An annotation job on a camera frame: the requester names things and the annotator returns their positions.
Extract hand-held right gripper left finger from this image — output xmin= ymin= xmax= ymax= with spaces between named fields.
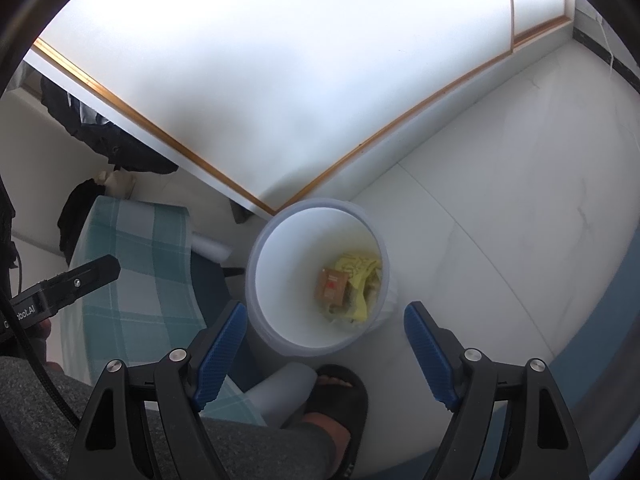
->
xmin=66 ymin=301 xmax=247 ymax=480

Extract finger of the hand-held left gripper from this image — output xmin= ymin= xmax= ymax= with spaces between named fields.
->
xmin=42 ymin=254 xmax=122 ymax=314

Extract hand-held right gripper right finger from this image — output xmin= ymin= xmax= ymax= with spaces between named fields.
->
xmin=403 ymin=301 xmax=591 ymax=480

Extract white plastic bin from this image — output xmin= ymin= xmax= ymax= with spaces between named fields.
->
xmin=245 ymin=197 xmax=401 ymax=358

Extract yellow clear bread wrapper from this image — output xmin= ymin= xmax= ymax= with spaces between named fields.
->
xmin=332 ymin=251 xmax=383 ymax=323

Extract orange paper packet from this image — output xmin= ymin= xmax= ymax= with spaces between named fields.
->
xmin=314 ymin=267 xmax=351 ymax=307

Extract checked teal tablecloth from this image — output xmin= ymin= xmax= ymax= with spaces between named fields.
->
xmin=67 ymin=196 xmax=268 ymax=428

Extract black cloth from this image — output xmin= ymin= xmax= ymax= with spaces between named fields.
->
xmin=56 ymin=178 xmax=106 ymax=253

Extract white table leg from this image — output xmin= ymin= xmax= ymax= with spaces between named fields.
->
xmin=192 ymin=231 xmax=235 ymax=265
xmin=247 ymin=364 xmax=318 ymax=428

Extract black slipper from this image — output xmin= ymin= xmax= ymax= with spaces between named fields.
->
xmin=285 ymin=364 xmax=370 ymax=478

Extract person's bare foot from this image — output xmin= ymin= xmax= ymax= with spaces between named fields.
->
xmin=299 ymin=374 xmax=357 ymax=468

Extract dark hanging clothes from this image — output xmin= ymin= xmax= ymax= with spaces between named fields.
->
xmin=40 ymin=77 xmax=180 ymax=176

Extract white platform wooden edge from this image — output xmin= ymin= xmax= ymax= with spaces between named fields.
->
xmin=30 ymin=0 xmax=576 ymax=218

